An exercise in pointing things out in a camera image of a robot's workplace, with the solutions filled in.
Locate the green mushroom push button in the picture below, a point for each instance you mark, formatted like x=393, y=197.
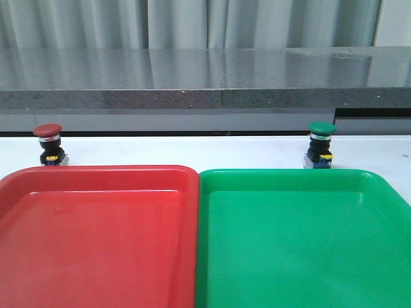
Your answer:
x=318, y=155

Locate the red plastic tray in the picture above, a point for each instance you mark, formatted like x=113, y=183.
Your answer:
x=99, y=236

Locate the green plastic tray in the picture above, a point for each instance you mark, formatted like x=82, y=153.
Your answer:
x=301, y=238

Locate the grey curtain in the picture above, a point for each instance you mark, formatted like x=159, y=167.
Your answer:
x=187, y=24

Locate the grey stone counter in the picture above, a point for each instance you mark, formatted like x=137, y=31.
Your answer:
x=362, y=90

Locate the red mushroom push button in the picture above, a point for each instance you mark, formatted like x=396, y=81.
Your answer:
x=50, y=142

